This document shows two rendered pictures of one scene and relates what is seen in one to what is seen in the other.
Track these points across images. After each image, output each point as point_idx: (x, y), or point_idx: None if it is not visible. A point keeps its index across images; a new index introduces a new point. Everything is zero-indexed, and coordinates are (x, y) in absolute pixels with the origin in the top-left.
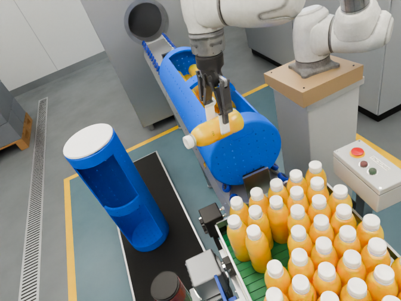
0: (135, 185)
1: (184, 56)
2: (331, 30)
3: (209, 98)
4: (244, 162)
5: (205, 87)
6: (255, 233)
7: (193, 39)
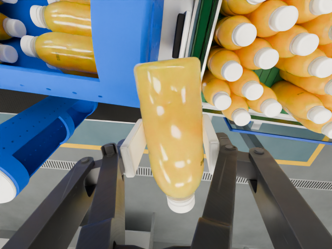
0: (49, 121)
1: None
2: None
3: (120, 179)
4: (157, 41)
5: None
6: (279, 110)
7: None
